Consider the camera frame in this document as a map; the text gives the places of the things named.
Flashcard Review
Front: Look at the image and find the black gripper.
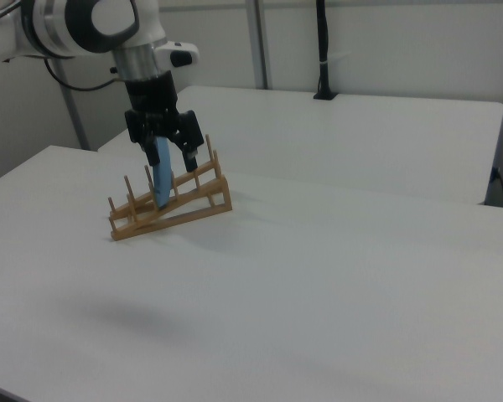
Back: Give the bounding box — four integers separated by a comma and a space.
123, 70, 205, 173

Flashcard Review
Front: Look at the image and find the blue round plate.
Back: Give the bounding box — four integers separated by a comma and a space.
152, 135, 174, 211

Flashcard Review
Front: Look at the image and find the wooden plate rack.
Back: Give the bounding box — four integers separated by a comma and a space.
107, 133, 233, 243

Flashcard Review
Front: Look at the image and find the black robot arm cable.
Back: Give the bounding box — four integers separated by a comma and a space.
43, 56, 125, 91

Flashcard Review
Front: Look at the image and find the grey partition frame post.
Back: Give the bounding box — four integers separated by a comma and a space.
246, 0, 274, 90

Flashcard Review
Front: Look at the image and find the black post with base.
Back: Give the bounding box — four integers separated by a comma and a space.
313, 0, 340, 101

